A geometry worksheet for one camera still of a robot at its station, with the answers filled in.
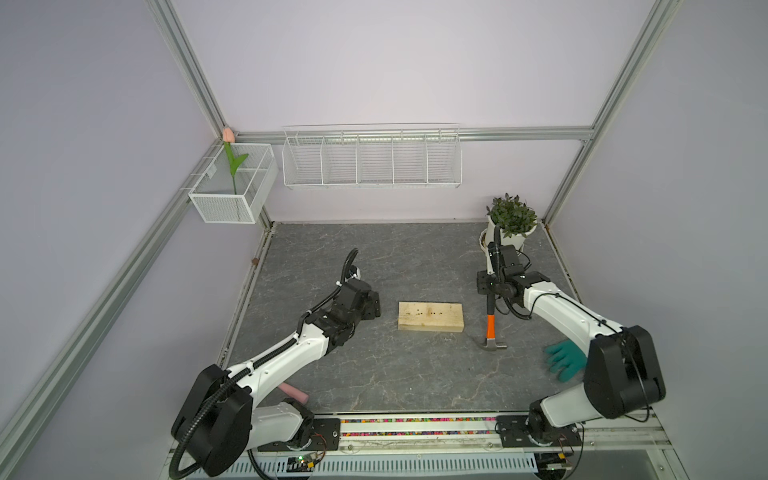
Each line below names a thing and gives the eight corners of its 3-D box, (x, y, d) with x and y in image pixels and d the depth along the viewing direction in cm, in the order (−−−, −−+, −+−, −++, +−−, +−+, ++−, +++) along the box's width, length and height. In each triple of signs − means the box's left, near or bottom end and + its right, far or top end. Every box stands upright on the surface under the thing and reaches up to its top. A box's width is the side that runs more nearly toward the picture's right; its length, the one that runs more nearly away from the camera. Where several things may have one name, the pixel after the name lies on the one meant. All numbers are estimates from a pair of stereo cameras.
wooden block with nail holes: (398, 332, 93) (398, 327, 90) (398, 307, 98) (398, 301, 95) (463, 332, 93) (465, 327, 90) (459, 307, 98) (461, 301, 95)
